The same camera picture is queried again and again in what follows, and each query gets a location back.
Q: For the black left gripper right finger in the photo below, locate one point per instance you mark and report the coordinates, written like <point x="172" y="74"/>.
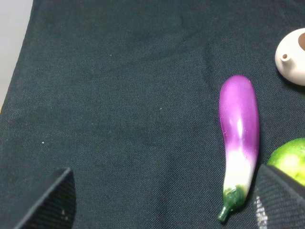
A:
<point x="279" y="200"/>

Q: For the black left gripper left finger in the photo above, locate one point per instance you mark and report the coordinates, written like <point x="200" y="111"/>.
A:
<point x="52" y="205"/>

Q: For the green toy lime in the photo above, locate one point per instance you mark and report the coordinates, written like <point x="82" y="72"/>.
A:
<point x="290" y="158"/>

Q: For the purple toy eggplant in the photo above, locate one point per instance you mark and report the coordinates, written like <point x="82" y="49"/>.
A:
<point x="239" y="121"/>

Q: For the cream ceramic teapot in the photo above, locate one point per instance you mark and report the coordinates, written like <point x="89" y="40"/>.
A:
<point x="290" y="57"/>

